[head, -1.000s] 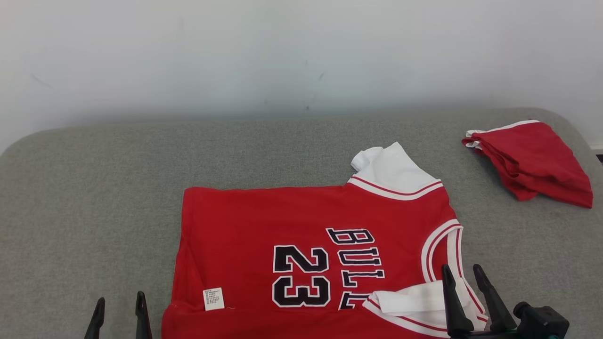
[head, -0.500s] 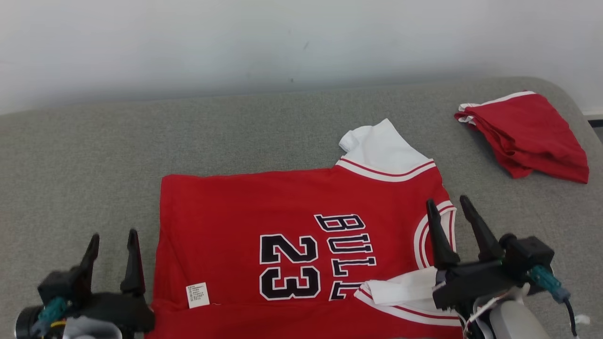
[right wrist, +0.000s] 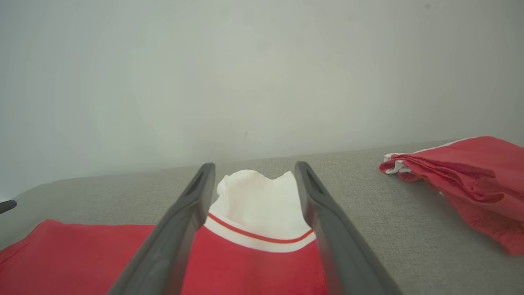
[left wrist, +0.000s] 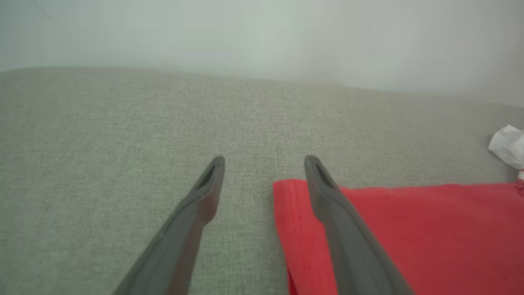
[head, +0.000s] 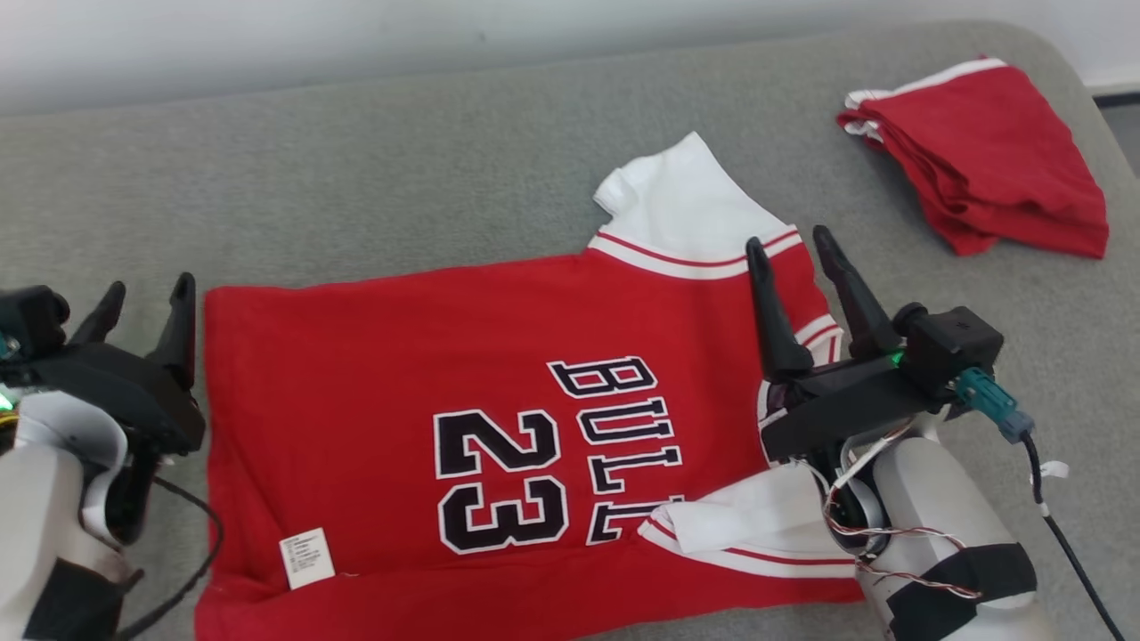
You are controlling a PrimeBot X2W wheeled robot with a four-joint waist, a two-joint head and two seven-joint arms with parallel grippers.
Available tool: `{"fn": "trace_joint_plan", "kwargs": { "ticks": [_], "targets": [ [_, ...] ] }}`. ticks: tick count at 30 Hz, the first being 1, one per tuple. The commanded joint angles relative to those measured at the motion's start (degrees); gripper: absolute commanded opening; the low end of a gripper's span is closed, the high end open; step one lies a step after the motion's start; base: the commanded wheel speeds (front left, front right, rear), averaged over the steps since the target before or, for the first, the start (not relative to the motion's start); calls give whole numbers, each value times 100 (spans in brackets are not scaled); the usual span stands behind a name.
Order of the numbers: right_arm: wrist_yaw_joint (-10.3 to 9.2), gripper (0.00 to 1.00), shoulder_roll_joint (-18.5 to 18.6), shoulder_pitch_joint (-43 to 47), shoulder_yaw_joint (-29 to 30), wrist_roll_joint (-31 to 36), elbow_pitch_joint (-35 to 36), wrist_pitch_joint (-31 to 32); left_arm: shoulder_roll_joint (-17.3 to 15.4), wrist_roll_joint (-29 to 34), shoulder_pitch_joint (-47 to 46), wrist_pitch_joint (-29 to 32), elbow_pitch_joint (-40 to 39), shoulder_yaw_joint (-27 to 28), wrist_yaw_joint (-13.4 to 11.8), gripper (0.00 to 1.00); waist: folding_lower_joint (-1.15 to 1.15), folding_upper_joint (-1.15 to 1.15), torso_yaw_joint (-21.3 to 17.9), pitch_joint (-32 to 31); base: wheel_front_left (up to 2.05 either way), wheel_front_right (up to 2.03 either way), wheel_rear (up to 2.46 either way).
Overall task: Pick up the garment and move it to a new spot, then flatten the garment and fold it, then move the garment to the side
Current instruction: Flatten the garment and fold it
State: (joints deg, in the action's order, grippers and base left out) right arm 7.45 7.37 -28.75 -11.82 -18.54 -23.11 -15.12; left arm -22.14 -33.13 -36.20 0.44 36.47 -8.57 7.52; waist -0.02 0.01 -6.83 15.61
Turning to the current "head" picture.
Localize red shorts with white trim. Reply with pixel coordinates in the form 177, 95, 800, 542
835, 57, 1110, 260

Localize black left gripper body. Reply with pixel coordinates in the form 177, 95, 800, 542
18, 343, 208, 455

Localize red Bulls 23 jersey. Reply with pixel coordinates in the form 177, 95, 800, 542
194, 132, 867, 641

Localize red white twisted wires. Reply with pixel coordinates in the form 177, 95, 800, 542
824, 418, 981, 602

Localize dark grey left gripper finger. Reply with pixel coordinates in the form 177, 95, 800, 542
69, 281, 127, 348
147, 272, 197, 388

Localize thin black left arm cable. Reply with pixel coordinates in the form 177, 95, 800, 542
116, 476, 224, 641

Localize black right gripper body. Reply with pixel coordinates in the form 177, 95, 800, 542
760, 352, 949, 464

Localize white cable label tag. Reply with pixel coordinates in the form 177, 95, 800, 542
1033, 460, 1070, 517

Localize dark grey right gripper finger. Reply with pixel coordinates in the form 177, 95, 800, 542
811, 224, 902, 361
745, 237, 816, 384

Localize white wall baseboard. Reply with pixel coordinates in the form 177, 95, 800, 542
1082, 67, 1140, 94

